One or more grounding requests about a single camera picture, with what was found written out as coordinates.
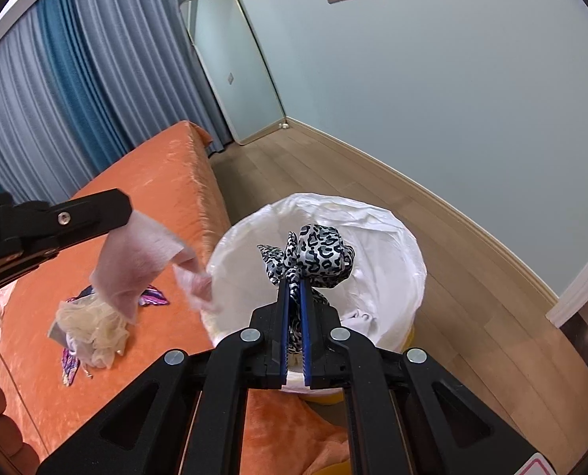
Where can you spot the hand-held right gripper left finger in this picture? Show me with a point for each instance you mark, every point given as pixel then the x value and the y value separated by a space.
pixel 284 326

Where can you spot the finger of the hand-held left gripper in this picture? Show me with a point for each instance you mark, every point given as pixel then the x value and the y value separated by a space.
pixel 12 274
pixel 76 215

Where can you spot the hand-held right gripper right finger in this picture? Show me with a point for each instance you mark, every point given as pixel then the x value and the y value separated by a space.
pixel 306 336

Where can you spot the pink wet wipe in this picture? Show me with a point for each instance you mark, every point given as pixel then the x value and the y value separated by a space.
pixel 135 252

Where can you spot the leopard print cloth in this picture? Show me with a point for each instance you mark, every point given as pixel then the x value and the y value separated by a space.
pixel 318 252

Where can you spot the bin with white bag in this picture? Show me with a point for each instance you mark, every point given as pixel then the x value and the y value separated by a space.
pixel 383 267

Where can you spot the grey card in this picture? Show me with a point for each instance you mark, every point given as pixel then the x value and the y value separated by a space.
pixel 56 332

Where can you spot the orange plush blanket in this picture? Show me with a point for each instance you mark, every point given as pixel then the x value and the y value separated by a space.
pixel 165 183

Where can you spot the cream mesh bath pouf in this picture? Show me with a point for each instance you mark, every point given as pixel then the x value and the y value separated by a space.
pixel 101 331

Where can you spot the grey pleated curtain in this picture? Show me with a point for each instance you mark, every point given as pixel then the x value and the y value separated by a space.
pixel 145 49
pixel 22 123

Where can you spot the blue curtain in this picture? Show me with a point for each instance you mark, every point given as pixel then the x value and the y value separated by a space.
pixel 84 69

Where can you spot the orange padded headboard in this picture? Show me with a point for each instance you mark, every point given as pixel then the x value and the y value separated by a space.
pixel 7 448

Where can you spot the wooden baseboard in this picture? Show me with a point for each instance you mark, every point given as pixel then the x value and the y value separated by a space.
pixel 422 198

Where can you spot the standing floor mirror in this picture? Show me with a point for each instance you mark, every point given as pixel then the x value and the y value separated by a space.
pixel 234 64

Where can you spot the white door frame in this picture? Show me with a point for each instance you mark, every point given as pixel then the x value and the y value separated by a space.
pixel 578 287

